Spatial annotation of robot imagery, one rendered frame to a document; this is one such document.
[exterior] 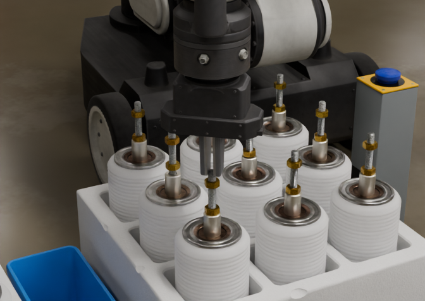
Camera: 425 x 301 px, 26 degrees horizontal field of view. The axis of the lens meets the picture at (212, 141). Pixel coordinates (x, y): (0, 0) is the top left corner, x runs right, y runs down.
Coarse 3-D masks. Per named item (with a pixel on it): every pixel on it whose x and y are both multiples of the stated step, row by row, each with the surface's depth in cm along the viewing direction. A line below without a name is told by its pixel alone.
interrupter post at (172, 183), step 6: (168, 174) 124; (180, 174) 124; (168, 180) 124; (174, 180) 124; (180, 180) 125; (168, 186) 124; (174, 186) 124; (180, 186) 125; (168, 192) 125; (174, 192) 124; (180, 192) 125
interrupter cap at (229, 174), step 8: (224, 168) 131; (232, 168) 132; (240, 168) 132; (264, 168) 132; (272, 168) 131; (224, 176) 129; (232, 176) 129; (240, 176) 130; (256, 176) 130; (264, 176) 129; (272, 176) 129; (232, 184) 128; (240, 184) 127; (248, 184) 127; (256, 184) 127; (264, 184) 128
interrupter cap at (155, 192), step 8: (152, 184) 127; (160, 184) 127; (184, 184) 127; (192, 184) 127; (152, 192) 125; (160, 192) 126; (184, 192) 126; (192, 192) 125; (200, 192) 125; (152, 200) 123; (160, 200) 123; (168, 200) 123; (176, 200) 123; (184, 200) 123; (192, 200) 123
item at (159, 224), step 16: (144, 192) 126; (144, 208) 123; (160, 208) 122; (176, 208) 122; (192, 208) 123; (144, 224) 125; (160, 224) 123; (176, 224) 123; (144, 240) 126; (160, 240) 124; (160, 256) 125
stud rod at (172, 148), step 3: (168, 132) 122; (168, 135) 122; (171, 135) 122; (174, 135) 122; (171, 147) 122; (174, 147) 122; (171, 150) 122; (174, 150) 123; (171, 153) 123; (174, 153) 123; (171, 156) 123; (174, 156) 123; (171, 159) 123; (174, 159) 123; (171, 162) 123; (174, 162) 123; (171, 171) 124; (174, 171) 124; (171, 174) 124; (174, 174) 124
